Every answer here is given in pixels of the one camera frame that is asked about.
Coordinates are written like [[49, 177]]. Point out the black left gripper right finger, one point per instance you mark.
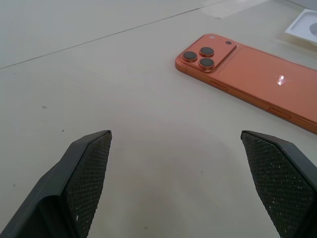
[[282, 181]]

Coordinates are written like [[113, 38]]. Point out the white box tray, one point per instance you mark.
[[304, 26]]

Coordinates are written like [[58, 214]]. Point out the orange smartphone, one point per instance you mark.
[[250, 72]]

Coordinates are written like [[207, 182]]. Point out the clear tape strip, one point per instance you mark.
[[215, 10]]

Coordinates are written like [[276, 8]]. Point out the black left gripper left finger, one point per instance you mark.
[[74, 188]]

